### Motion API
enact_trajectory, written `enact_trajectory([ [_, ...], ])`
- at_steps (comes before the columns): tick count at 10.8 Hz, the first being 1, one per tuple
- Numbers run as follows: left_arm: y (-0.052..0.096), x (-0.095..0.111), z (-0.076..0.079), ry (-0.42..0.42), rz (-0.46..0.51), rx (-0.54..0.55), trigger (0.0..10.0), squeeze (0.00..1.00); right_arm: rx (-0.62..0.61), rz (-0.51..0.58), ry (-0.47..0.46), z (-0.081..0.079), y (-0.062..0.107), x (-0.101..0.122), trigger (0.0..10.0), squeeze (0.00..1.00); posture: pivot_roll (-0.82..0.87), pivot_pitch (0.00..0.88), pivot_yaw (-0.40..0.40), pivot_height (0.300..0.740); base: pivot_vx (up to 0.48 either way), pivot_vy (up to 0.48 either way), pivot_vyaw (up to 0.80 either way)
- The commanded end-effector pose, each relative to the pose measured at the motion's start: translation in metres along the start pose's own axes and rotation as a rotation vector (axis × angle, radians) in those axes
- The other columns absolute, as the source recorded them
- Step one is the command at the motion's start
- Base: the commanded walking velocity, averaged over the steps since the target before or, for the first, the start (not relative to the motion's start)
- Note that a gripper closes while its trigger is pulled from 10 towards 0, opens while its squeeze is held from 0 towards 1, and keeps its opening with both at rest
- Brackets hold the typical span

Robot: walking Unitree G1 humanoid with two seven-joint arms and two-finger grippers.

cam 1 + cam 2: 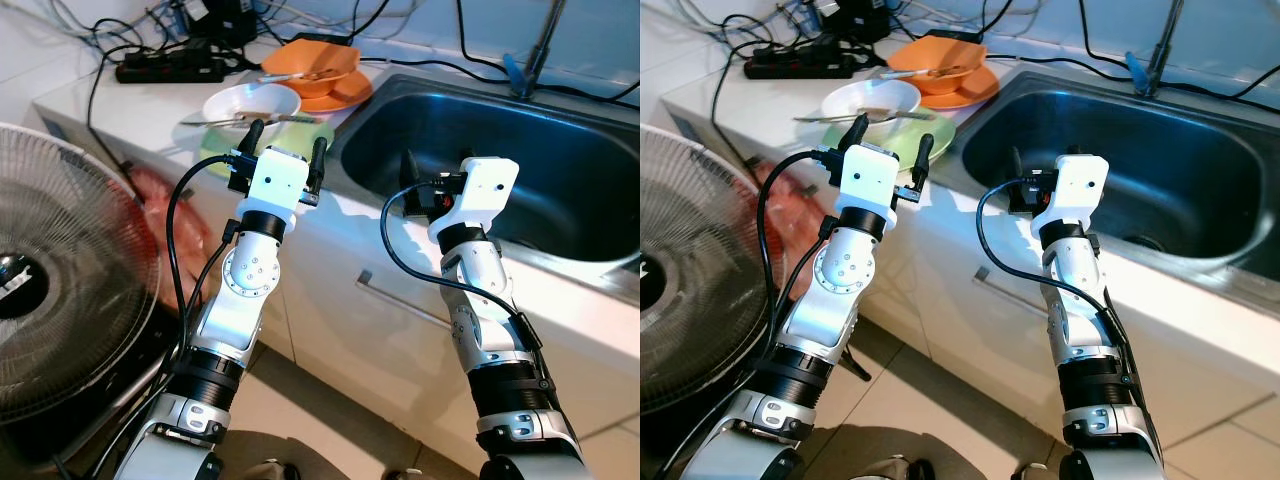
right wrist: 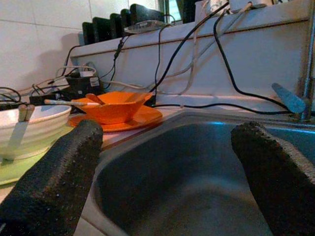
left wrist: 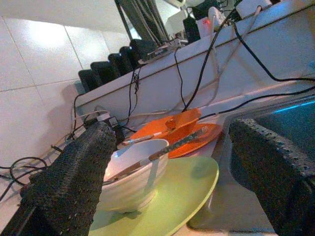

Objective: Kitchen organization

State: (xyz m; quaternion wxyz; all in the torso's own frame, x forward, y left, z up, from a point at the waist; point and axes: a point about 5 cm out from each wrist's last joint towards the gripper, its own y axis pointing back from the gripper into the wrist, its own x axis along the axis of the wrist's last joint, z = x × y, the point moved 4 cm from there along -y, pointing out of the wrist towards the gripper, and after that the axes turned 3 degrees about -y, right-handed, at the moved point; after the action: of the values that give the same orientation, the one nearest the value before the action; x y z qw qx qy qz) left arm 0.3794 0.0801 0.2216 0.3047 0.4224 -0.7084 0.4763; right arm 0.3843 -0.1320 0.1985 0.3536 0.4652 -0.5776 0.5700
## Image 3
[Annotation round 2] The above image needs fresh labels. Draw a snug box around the light green plate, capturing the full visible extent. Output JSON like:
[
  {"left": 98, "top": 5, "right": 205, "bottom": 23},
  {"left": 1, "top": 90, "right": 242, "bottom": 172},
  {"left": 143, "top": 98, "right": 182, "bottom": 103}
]
[{"left": 88, "top": 156, "right": 220, "bottom": 236}]

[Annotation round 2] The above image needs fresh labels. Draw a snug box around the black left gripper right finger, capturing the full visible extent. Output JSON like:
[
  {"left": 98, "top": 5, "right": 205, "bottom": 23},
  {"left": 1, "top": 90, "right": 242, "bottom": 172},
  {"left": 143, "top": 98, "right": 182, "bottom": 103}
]
[{"left": 228, "top": 118, "right": 315, "bottom": 236}]

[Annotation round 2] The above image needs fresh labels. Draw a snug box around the stainless steel sink basin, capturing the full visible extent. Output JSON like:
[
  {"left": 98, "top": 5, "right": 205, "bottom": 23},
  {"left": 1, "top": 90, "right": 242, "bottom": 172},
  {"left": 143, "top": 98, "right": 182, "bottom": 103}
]
[{"left": 187, "top": 93, "right": 315, "bottom": 232}]

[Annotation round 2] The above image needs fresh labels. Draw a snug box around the white ceramic bowl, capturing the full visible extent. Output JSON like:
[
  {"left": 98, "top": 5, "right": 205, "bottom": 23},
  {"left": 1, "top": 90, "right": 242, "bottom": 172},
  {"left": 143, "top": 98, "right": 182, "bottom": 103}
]
[{"left": 98, "top": 139, "right": 170, "bottom": 213}]

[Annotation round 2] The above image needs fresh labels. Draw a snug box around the orange plate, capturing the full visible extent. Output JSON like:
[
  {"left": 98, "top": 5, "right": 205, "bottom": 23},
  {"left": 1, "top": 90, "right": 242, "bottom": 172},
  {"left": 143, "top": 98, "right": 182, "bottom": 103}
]
[{"left": 129, "top": 118, "right": 222, "bottom": 159}]

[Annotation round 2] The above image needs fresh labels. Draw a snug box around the flat grey gadget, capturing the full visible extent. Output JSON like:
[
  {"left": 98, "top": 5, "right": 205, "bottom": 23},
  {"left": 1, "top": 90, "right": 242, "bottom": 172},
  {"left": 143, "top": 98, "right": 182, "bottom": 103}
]
[{"left": 137, "top": 44, "right": 173, "bottom": 65}]

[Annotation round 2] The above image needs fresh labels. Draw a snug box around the orange bowl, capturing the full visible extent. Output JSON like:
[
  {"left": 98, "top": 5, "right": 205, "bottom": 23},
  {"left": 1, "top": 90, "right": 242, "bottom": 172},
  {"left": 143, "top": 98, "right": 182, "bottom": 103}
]
[{"left": 164, "top": 107, "right": 202, "bottom": 135}]

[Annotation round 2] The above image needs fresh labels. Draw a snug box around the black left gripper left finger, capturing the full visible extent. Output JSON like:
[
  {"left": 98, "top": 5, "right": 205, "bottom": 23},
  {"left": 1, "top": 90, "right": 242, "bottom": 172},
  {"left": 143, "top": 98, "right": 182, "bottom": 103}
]
[{"left": 0, "top": 120, "right": 118, "bottom": 236}]

